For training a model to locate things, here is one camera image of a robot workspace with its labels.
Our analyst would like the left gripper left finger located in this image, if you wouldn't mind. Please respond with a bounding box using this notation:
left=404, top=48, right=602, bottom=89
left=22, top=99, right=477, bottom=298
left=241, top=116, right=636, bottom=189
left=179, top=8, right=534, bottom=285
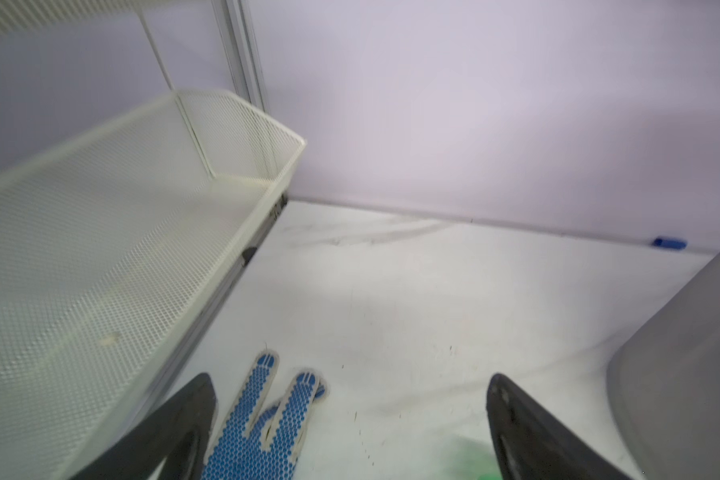
left=74, top=373, right=217, bottom=479

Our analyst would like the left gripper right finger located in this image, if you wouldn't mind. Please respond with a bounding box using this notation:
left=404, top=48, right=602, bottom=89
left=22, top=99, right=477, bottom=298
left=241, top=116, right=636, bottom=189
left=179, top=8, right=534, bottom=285
left=486, top=373, right=628, bottom=480

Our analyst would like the grey mesh waste bin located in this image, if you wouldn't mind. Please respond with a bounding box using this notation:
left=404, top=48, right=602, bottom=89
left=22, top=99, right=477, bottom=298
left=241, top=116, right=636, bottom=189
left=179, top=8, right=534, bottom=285
left=607, top=252, right=720, bottom=479

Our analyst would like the blue dotted work glove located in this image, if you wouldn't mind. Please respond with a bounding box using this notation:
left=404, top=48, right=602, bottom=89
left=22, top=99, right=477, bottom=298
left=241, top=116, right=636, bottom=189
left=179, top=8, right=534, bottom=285
left=201, top=349, right=329, bottom=480

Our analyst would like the green crushed plastic bottle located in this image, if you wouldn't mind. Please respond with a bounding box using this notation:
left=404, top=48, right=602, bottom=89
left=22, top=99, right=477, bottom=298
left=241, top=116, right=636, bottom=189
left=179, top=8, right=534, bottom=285
left=438, top=435, right=502, bottom=480

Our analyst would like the white mesh lower shelf tray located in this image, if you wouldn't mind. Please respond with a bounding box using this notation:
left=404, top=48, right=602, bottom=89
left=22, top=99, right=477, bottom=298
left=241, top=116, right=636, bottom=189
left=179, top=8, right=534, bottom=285
left=0, top=90, right=306, bottom=479

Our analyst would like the small blue bottle cap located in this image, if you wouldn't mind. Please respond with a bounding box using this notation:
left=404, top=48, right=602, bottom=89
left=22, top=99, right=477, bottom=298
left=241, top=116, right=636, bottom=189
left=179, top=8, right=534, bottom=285
left=651, top=237, right=688, bottom=251

